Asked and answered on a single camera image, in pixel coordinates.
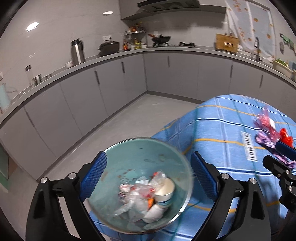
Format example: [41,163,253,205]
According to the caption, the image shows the gas stove burner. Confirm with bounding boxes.
[179,42,195,47]

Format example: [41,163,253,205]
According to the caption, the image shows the range hood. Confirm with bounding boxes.
[137,0,200,13]

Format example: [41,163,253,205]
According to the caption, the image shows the purple snack wrapper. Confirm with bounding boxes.
[255,131,295,170]

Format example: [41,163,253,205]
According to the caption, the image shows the wooden knife block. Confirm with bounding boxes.
[215,34,239,54]

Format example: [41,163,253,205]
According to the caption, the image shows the light blue electric kettle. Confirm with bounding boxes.
[0,83,11,113]

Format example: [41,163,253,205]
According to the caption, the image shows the patterned paper wrapper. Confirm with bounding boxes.
[118,183,132,197]

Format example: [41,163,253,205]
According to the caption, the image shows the black rice cooker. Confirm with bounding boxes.
[98,41,119,57]

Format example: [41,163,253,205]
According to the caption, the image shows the glass jar with black lid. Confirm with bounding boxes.
[25,65,34,87]

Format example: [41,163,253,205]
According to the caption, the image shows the grey kitchen cabinets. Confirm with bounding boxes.
[1,47,295,179]

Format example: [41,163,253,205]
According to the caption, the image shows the clear plastic bag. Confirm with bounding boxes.
[113,170,166,223]

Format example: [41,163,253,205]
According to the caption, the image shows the pink cellophane wrapper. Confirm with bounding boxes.
[254,106,280,142]

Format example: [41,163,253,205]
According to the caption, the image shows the blue plaid tablecloth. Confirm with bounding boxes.
[91,94,295,240]

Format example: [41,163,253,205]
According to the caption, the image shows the spice rack with bottles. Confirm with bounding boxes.
[122,22,147,51]

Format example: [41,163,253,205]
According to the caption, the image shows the white rectangular box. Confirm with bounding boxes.
[269,118,276,129]

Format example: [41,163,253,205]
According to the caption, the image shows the teal round trash bin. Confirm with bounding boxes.
[87,138,194,235]

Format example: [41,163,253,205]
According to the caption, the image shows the white paper cup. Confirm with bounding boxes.
[154,178,175,208]

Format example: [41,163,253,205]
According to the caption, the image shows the black wok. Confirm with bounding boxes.
[148,34,171,47]

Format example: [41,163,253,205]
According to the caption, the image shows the red plastic wrapper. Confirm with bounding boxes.
[280,128,293,148]

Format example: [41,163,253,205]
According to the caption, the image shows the basin with green vegetables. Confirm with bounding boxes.
[273,59,293,78]

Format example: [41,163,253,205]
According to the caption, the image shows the stainless steel thermos jug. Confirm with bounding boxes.
[71,39,85,66]

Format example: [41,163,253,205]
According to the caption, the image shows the patterned window curtain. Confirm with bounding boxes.
[225,1,276,59]

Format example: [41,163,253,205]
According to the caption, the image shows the kitchen faucet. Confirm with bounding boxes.
[254,37,262,62]

